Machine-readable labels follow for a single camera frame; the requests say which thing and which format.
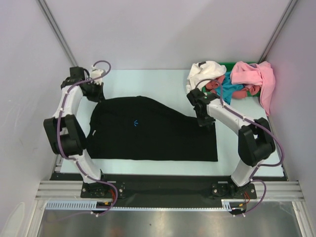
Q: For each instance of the green plastic bin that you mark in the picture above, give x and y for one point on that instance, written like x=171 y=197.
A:
x=241 y=82

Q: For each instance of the dusty red t shirt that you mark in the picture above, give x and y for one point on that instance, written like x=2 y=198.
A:
x=249 y=90

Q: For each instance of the aluminium frame post right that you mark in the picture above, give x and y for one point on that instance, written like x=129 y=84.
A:
x=278 y=30

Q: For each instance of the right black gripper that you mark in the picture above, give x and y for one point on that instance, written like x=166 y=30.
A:
x=206 y=123

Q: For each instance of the aluminium front rail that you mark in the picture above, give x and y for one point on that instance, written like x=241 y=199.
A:
x=72 y=190

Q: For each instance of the white slotted cable duct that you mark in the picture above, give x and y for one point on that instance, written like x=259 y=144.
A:
x=100 y=206

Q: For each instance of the black t shirt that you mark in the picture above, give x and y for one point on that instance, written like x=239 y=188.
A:
x=140 y=128

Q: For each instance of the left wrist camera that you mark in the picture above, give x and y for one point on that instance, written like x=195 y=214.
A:
x=79 y=75

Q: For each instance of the aluminium frame post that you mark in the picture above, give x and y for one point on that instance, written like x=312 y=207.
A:
x=278 y=30
x=48 y=14

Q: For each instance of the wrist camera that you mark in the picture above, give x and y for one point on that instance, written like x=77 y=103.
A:
x=196 y=96
x=79 y=75

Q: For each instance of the pink t shirt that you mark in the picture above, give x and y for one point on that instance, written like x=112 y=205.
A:
x=257 y=74

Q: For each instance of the teal t shirt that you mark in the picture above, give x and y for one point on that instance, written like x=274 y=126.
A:
x=228 y=89

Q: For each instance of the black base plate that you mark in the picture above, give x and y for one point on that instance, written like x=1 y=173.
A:
x=158 y=191

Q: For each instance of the white t shirt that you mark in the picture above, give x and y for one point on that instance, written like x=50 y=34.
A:
x=202 y=71

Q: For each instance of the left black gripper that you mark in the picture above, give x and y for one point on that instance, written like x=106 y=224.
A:
x=99 y=96

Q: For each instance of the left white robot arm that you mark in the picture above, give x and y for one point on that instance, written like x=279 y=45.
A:
x=66 y=136

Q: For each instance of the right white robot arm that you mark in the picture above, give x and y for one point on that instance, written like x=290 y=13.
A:
x=255 y=142

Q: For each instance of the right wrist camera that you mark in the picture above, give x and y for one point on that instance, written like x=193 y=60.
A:
x=196 y=96

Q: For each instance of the aluminium frame post left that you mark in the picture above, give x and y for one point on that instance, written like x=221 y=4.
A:
x=48 y=14

